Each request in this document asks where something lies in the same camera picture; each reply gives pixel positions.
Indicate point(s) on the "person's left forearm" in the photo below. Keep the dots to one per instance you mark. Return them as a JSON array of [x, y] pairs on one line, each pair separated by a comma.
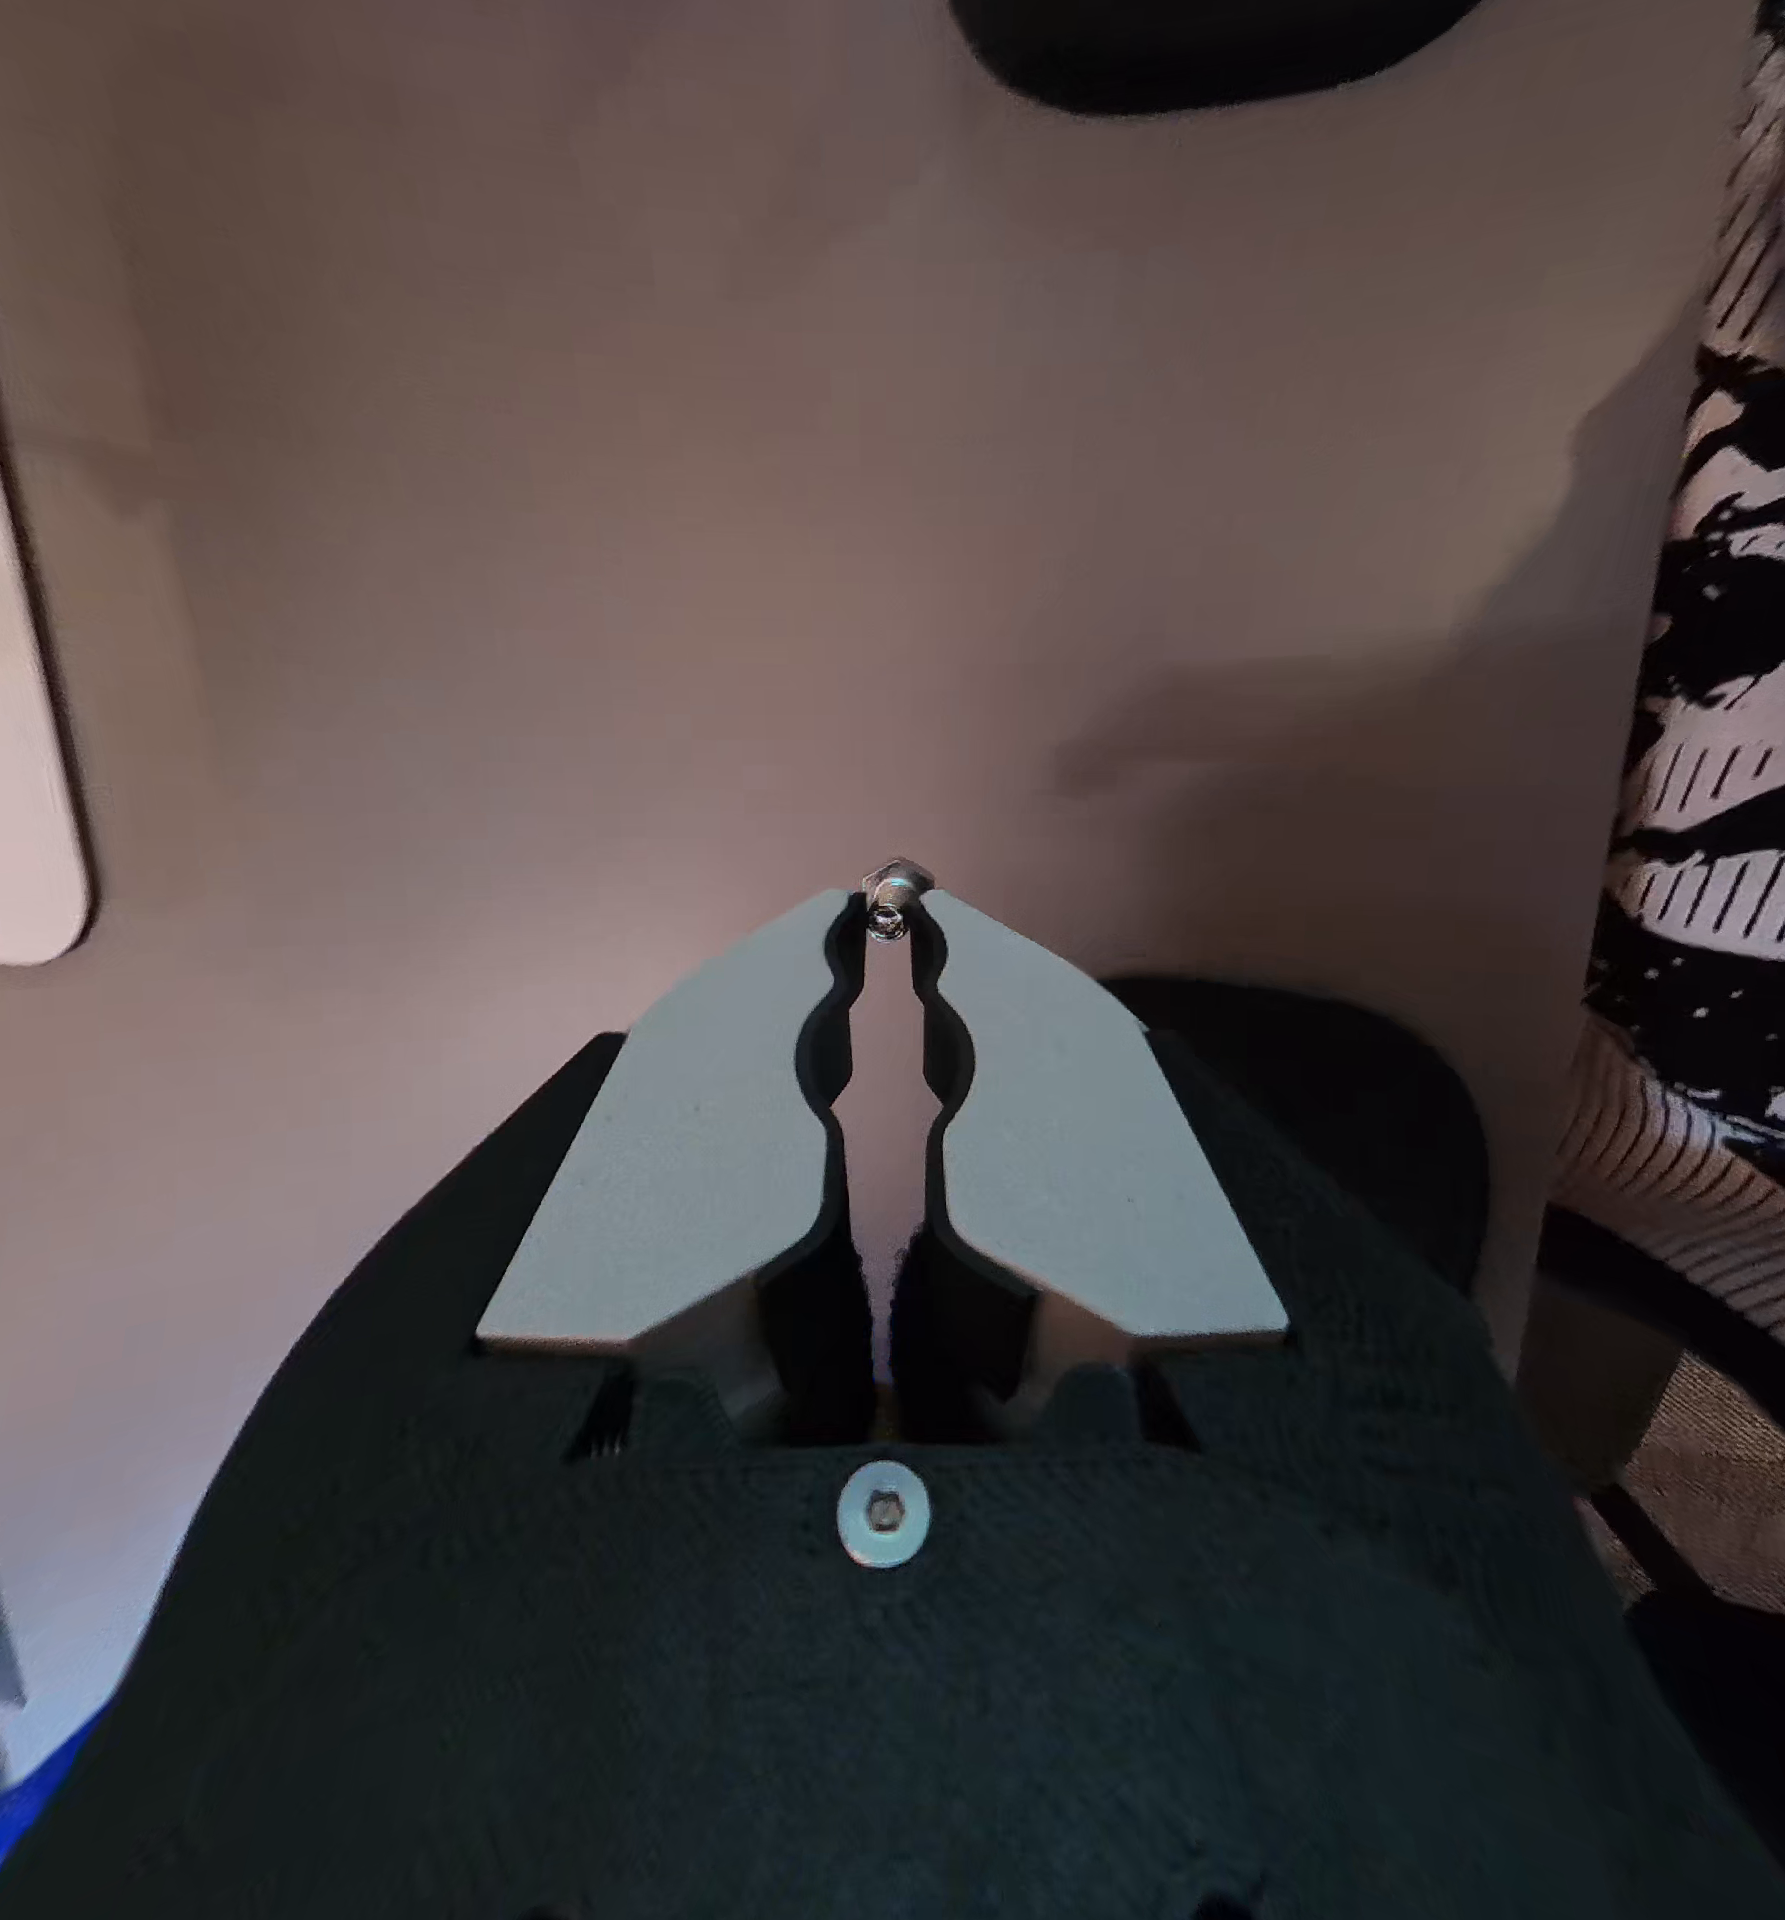
[[1359, 1125]]

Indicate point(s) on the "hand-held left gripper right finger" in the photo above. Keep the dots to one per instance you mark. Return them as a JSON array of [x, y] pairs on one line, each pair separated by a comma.
[[1103, 1185]]

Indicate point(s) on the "black honeycomb wrist rest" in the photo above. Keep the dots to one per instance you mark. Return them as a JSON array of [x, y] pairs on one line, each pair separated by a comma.
[[1208, 51]]

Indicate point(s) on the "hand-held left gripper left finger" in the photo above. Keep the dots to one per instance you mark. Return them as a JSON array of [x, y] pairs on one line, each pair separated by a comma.
[[668, 1185]]

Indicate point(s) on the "short steel hex bolt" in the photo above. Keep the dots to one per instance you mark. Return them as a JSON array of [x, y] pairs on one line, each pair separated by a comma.
[[889, 897]]

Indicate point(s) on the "black white patterned pants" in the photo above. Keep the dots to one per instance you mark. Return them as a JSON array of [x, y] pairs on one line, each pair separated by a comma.
[[1732, 750]]

